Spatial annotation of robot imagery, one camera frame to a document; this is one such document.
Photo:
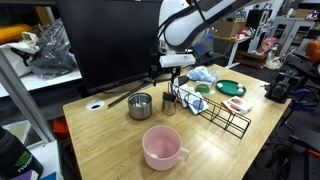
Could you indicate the small steel saucepan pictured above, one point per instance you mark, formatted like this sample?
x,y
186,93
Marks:
x,y
140,106

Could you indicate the purple book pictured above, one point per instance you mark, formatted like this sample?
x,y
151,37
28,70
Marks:
x,y
23,175

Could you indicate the white blue snack packet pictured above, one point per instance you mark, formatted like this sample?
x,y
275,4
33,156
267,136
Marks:
x,y
197,103

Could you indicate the small steel cup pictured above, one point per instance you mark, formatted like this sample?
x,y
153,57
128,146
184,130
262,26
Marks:
x,y
169,107

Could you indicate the black remote bar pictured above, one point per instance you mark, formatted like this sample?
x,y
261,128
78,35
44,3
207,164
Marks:
x,y
183,80

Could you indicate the white cube on plate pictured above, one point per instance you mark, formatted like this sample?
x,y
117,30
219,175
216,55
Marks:
x,y
239,90
240,85
219,85

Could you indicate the white folded packet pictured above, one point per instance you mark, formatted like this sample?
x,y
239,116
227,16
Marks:
x,y
182,94

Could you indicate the grey plastic bag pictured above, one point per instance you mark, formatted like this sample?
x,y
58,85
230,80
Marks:
x,y
53,53

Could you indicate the white box orange print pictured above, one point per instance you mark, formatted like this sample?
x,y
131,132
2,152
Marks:
x,y
240,103

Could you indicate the black bottle green logo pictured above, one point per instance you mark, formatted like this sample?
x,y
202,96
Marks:
x,y
16,156

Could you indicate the cardboard box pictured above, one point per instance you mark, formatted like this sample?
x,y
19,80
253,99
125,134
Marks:
x,y
230,28

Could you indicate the yellow roll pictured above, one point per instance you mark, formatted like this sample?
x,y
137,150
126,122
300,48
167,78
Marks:
x,y
13,32

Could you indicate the white box green circle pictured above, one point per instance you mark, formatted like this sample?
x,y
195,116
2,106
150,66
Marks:
x,y
202,88

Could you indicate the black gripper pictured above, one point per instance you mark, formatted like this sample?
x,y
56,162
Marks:
x,y
170,71

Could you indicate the aluminium frame post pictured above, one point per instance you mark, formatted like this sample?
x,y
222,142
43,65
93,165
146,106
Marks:
x,y
21,96

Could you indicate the pink mug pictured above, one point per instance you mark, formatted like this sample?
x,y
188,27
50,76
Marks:
x,y
162,148

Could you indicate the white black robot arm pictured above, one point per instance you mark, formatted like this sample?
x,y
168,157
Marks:
x,y
193,23

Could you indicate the black computer monitor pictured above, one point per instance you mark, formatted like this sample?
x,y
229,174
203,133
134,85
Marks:
x,y
110,43

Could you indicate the black clamp device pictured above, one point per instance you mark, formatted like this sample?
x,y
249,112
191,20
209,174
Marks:
x,y
283,87

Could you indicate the green round plate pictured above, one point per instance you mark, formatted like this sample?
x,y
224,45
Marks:
x,y
230,88

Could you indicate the orange round object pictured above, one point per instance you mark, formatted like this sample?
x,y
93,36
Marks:
x,y
313,50

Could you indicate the white printed bag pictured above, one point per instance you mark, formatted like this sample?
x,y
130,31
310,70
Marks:
x,y
18,53

